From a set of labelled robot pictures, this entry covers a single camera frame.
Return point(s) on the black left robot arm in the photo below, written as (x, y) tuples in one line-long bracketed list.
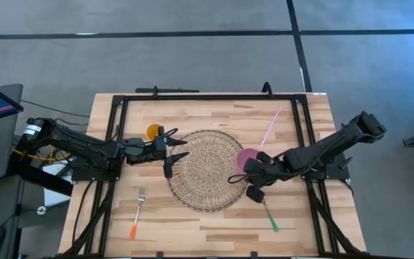
[(85, 145)]

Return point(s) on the yellow plastic cup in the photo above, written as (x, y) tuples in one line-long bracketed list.
[(152, 132)]

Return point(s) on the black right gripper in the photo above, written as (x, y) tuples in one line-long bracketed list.
[(264, 172)]

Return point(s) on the black clamp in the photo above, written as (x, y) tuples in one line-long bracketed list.
[(160, 255), (267, 89), (254, 255)]

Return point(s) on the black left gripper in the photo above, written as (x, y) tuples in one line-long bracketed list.
[(149, 149)]

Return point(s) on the pink plastic bowl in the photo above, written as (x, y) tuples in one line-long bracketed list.
[(244, 158)]

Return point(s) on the black metal table frame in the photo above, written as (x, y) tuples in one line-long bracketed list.
[(210, 97)]

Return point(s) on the round woven placemat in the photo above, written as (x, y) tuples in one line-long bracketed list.
[(207, 172)]

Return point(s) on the white box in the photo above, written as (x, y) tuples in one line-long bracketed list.
[(56, 194)]

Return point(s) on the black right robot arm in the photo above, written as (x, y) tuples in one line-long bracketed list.
[(322, 151)]

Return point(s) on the pink drinking straw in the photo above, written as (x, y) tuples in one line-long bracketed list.
[(271, 126)]

